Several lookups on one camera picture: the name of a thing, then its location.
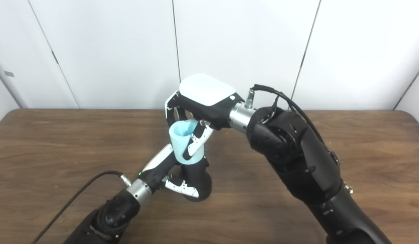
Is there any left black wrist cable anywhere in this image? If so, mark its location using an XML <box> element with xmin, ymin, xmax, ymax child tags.
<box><xmin>31</xmin><ymin>171</ymin><xmax>132</xmax><ymax>244</ymax></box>

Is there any light blue cylinder cup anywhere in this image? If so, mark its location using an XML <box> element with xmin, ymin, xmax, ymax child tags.
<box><xmin>169</xmin><ymin>119</ymin><xmax>205</xmax><ymax>166</ymax></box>

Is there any white corner wall post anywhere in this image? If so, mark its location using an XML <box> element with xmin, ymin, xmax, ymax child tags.
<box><xmin>0</xmin><ymin>54</ymin><xmax>28</xmax><ymax>109</ymax></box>

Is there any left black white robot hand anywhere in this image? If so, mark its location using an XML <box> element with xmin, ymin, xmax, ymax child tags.
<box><xmin>138</xmin><ymin>143</ymin><xmax>210</xmax><ymax>199</ymax></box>

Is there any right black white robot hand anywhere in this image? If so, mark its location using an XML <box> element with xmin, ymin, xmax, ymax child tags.
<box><xmin>165</xmin><ymin>74</ymin><xmax>245</xmax><ymax>160</ymax></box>

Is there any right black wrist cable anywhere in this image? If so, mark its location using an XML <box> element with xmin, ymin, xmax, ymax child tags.
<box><xmin>245</xmin><ymin>84</ymin><xmax>327</xmax><ymax>143</ymax></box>

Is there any black funnel-shaped nozzle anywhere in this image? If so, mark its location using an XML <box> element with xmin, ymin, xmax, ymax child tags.
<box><xmin>180</xmin><ymin>158</ymin><xmax>212</xmax><ymax>202</ymax></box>

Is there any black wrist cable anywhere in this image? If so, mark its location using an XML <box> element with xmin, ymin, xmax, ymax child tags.
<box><xmin>31</xmin><ymin>171</ymin><xmax>132</xmax><ymax>244</ymax></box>
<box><xmin>245</xmin><ymin>84</ymin><xmax>327</xmax><ymax>143</ymax></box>

